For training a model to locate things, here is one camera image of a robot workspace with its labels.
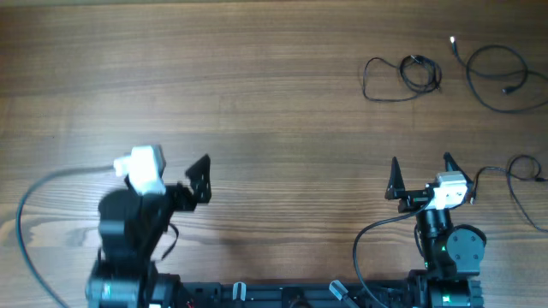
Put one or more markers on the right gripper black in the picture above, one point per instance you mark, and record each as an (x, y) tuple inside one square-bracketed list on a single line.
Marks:
[(412, 198)]

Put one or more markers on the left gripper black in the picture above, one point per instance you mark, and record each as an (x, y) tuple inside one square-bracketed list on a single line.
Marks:
[(199, 180)]

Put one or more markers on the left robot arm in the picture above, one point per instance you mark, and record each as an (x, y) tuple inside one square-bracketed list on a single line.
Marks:
[(130, 226)]

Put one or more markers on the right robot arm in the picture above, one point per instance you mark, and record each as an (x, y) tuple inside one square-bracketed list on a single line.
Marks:
[(452, 253)]

